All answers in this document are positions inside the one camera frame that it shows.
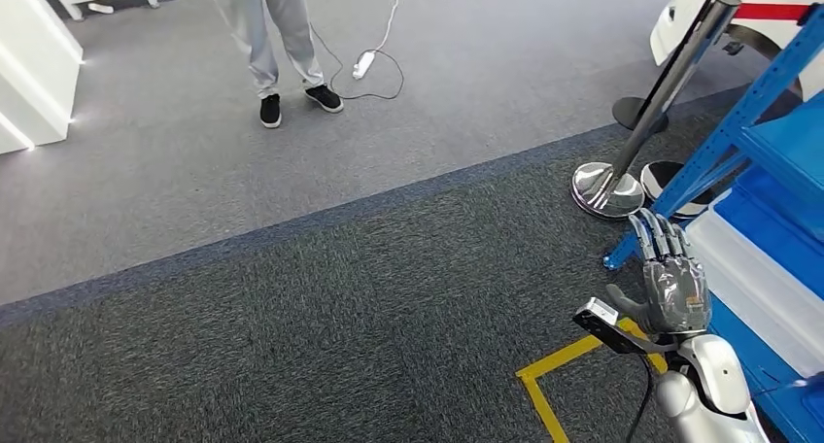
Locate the white power strip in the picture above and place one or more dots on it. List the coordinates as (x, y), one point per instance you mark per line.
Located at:
(363, 65)

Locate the white plastic bin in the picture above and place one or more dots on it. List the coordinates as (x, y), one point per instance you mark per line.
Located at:
(759, 298)

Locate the blue metal shelf rack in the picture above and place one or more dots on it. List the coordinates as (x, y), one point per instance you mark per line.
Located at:
(792, 147)

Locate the pale wrist camera on bracket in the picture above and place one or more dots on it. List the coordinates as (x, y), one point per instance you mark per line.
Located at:
(595, 313)

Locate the person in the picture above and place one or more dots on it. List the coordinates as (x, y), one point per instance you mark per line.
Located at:
(244, 28)

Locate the short red barrier belt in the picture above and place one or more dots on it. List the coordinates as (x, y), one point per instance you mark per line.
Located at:
(772, 12)

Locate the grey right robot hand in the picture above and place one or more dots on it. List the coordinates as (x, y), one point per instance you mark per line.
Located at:
(676, 292)

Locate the white lit pillar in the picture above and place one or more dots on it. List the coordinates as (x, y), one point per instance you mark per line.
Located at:
(32, 60)

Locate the blue plastic bin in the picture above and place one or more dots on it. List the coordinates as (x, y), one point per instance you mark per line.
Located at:
(772, 234)

